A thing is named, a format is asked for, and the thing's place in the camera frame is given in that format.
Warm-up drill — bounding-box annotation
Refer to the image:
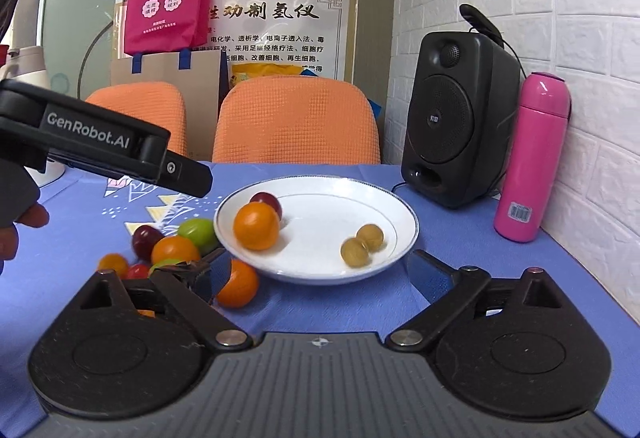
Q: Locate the dark red plum on table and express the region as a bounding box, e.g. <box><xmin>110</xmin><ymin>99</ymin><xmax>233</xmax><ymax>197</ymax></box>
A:
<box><xmin>131</xmin><ymin>224</ymin><xmax>164</xmax><ymax>262</ymax></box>

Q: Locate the white ceramic plate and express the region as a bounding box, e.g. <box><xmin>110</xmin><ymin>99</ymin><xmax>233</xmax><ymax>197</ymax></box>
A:
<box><xmin>214</xmin><ymin>176</ymin><xmax>420</xmax><ymax>286</ymax></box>

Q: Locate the large orange in plate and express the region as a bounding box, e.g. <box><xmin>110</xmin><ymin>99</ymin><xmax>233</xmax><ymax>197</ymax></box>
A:
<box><xmin>233</xmin><ymin>202</ymin><xmax>280</xmax><ymax>251</ymax></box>

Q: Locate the small red tomato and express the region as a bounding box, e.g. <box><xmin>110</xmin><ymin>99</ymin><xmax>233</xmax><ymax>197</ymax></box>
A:
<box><xmin>125</xmin><ymin>262</ymin><xmax>150</xmax><ymax>280</ymax></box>

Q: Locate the brown paper bag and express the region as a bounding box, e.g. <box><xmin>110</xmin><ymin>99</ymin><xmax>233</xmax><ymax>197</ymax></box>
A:
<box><xmin>111</xmin><ymin>50</ymin><xmax>229</xmax><ymax>161</ymax></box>

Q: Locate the orange chair right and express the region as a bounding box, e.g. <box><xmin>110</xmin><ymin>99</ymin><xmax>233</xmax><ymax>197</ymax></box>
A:
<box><xmin>212</xmin><ymin>75</ymin><xmax>381</xmax><ymax>165</ymax></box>

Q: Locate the white poster with chinese text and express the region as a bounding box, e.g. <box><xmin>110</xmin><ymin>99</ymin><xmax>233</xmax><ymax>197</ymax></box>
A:
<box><xmin>205</xmin><ymin>0</ymin><xmax>358</xmax><ymax>81</ymax></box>

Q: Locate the orange tangerine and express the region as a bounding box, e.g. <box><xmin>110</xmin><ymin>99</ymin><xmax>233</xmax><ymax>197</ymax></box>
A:
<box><xmin>151</xmin><ymin>235</ymin><xmax>201</xmax><ymax>265</ymax></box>

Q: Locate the pink thermos bottle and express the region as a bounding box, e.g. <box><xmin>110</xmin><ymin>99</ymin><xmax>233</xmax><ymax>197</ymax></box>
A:
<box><xmin>494</xmin><ymin>72</ymin><xmax>572</xmax><ymax>243</ymax></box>

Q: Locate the person's left hand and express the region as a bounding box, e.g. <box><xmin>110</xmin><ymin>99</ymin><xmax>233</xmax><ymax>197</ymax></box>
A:
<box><xmin>0</xmin><ymin>201</ymin><xmax>51</xmax><ymax>275</ymax></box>

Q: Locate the green lime fruit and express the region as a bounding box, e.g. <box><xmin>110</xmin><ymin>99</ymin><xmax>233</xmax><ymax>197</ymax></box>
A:
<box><xmin>177</xmin><ymin>218</ymin><xmax>218</xmax><ymax>255</ymax></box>

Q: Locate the orange chair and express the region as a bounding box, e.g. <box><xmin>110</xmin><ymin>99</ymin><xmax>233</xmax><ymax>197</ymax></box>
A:
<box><xmin>212</xmin><ymin>75</ymin><xmax>381</xmax><ymax>165</ymax></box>
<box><xmin>86</xmin><ymin>81</ymin><xmax>188</xmax><ymax>156</ymax></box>

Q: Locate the black speaker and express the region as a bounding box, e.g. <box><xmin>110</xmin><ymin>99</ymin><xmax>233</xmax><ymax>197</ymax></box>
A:
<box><xmin>401</xmin><ymin>31</ymin><xmax>522</xmax><ymax>208</ymax></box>

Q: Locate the small orange kumquat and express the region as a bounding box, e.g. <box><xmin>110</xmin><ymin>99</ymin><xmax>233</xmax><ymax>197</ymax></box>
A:
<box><xmin>98</xmin><ymin>253</ymin><xmax>129</xmax><ymax>279</ymax></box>

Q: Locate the orange chair left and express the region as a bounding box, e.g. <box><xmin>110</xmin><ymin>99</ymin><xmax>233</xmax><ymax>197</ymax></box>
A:
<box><xmin>86</xmin><ymin>81</ymin><xmax>188</xmax><ymax>156</ymax></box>

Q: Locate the yellow-green grape back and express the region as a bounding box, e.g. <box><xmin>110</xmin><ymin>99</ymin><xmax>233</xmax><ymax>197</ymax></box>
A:
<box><xmin>356</xmin><ymin>223</ymin><xmax>385</xmax><ymax>253</ymax></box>

